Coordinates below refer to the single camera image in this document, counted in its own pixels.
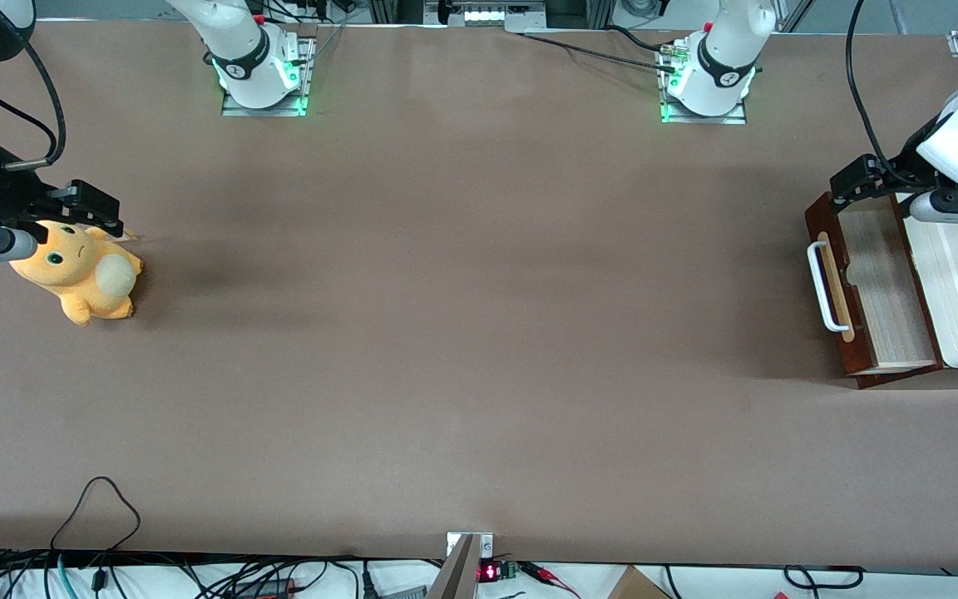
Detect white drawer handle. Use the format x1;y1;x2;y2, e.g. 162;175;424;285
807;240;853;334

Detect brass handle backplate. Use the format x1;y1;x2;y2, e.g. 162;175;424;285
823;250;848;330

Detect dark wood drawer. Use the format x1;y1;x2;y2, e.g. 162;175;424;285
805;190;946;390

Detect orange plush toy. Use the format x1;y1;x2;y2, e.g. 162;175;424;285
9;220;144;327

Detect black power adapter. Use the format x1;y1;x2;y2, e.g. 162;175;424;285
232;580;295;599

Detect brown cardboard piece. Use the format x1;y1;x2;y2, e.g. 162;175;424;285
608;565;673;599

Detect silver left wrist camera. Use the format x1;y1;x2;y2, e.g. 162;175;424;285
903;190;958;227

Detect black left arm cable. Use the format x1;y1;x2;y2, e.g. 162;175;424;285
846;0;937;189

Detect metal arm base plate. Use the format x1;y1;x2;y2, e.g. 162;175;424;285
221;33;311;117
660;37;748;126

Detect short black table cable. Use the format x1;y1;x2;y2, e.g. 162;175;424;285
606;25;675;56

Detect long black table cable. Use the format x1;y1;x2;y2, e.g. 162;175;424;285
519;32;679;74

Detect black looped cable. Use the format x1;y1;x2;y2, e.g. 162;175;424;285
50;476;142;554

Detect black coiled edge cable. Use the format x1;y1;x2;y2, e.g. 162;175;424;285
782;565;865;590

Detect red wire leads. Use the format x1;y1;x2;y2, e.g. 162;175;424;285
519;562;581;599

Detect metal mount bracket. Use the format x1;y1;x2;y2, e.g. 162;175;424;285
446;532;495;560

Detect grey camera mount bar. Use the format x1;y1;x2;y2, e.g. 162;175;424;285
425;534;481;599

